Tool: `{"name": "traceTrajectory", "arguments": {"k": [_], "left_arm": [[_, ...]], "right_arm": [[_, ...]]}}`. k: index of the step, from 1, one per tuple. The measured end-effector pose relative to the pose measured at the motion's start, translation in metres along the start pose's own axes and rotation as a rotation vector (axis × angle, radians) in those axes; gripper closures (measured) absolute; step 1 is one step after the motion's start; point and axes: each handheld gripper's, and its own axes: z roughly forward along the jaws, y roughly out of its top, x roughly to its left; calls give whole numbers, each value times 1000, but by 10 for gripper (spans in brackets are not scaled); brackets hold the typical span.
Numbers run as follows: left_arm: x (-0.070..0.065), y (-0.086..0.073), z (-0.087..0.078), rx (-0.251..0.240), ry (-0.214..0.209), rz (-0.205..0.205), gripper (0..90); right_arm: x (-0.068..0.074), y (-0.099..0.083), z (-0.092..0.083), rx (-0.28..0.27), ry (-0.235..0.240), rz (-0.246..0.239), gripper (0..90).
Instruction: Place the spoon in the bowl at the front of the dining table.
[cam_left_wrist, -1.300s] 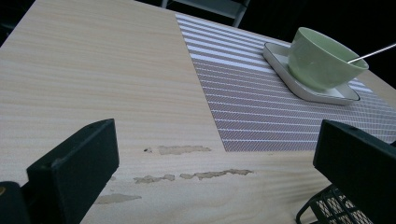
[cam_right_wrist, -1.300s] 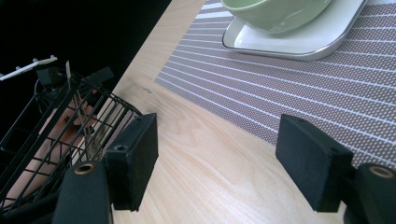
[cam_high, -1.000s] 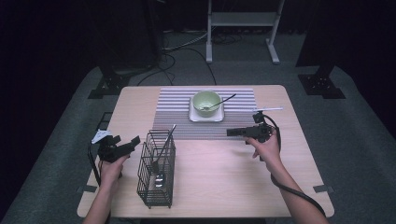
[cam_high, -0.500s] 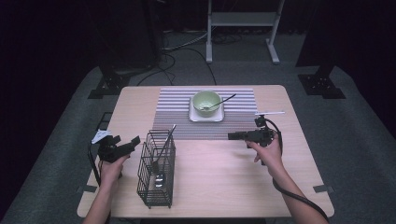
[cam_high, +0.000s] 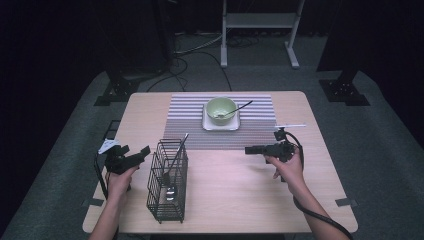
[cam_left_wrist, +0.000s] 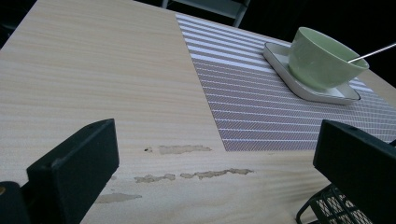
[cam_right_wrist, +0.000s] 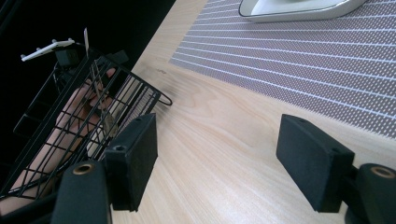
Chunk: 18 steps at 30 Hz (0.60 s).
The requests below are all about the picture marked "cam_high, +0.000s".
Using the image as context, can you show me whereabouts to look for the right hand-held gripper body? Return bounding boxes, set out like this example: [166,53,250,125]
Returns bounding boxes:
[264,124,307,164]

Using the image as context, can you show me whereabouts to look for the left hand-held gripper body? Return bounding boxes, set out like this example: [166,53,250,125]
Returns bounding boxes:
[98,139,145,176]

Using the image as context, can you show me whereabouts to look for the black handled metal spoon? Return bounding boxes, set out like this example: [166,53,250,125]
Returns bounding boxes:
[214,100,254,120]

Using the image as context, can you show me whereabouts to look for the pale green bowl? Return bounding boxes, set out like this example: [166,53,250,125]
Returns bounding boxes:
[205,96,238,127]

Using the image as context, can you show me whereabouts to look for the black wire basket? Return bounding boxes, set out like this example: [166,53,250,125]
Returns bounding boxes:
[146,138,189,224]

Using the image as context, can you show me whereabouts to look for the person's left hand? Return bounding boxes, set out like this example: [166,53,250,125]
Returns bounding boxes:
[105,165,140,201]

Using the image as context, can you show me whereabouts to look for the person's right hand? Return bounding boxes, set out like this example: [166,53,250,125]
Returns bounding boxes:
[265,148,306,196]

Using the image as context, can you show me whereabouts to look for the grey striped placemat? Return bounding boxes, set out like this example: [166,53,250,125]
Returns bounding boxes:
[163,93,278,151]

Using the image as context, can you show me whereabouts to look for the grey tape strip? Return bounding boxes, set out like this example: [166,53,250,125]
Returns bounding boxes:
[82,198,105,208]
[334,197,359,208]

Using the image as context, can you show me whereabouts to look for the white square plate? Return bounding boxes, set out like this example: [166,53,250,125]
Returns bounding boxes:
[201,103,241,132]

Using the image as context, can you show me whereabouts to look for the black metal stand base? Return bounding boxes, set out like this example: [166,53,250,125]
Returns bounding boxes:
[318,66,371,107]
[94,66,141,107]

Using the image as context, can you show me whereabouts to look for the right hand-held gripper cable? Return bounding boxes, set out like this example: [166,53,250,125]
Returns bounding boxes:
[283,130,354,240]

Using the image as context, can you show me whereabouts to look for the hand-held gripper cable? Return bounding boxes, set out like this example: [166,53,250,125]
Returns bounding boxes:
[94,152,110,201]
[283,130,354,240]

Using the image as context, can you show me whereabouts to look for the left hand-held gripper cable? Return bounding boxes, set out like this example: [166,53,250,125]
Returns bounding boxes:
[94,152,110,201]

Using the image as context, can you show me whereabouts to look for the black handled metal utensil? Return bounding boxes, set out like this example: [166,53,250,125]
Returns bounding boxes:
[162,133,190,185]

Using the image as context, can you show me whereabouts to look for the black floor cables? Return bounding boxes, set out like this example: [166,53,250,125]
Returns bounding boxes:
[146,33,233,93]

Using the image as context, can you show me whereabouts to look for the white metal desk frame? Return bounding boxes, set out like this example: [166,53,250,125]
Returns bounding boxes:
[219,0,306,70]

